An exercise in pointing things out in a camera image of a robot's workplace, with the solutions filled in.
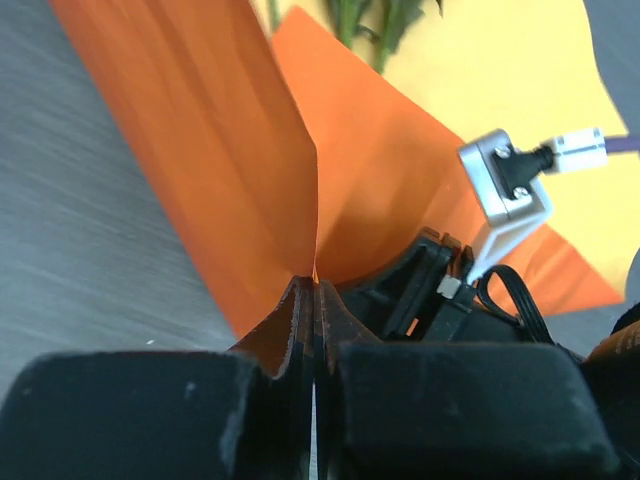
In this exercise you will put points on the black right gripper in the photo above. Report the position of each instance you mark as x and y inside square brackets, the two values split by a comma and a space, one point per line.
[426, 302]

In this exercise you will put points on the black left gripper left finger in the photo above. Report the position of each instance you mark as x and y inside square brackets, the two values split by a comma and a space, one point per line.
[244, 413]

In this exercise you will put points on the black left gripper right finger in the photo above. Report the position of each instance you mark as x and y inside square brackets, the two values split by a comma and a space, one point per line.
[418, 410]

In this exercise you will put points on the orange fake flower stem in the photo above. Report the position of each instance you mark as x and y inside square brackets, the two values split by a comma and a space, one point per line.
[398, 17]

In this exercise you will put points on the orange wrapping paper sheet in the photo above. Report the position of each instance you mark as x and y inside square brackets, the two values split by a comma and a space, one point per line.
[283, 153]

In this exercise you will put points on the pink fake flower stem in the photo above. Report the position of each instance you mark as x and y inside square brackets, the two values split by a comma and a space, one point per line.
[273, 13]
[347, 16]

